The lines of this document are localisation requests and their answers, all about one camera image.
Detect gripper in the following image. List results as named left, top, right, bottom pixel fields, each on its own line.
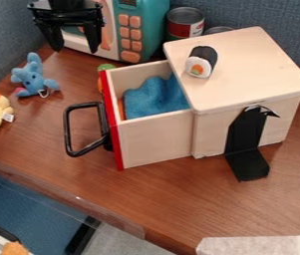
left=25, top=0, right=106, bottom=55

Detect drawer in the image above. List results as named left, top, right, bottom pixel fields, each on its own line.
left=61, top=59, right=196, bottom=172

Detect blue plush animal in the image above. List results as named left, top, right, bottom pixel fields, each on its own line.
left=8, top=52, right=62, bottom=100

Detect toy microwave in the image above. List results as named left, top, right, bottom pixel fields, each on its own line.
left=60, top=0, right=172, bottom=65

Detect blue cloth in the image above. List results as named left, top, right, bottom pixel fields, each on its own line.
left=121, top=73, right=192, bottom=121

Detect red and silver can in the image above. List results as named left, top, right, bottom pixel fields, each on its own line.
left=163, top=6, right=207, bottom=43

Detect toy sushi roll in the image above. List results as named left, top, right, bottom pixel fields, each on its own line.
left=183, top=45, right=220, bottom=80

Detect cabinet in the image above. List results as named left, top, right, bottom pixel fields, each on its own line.
left=161, top=26, right=300, bottom=160

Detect black tape strip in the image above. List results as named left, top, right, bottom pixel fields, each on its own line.
left=223, top=105, right=282, bottom=183

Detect orange plush toy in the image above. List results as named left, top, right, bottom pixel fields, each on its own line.
left=0, top=241, right=30, bottom=255

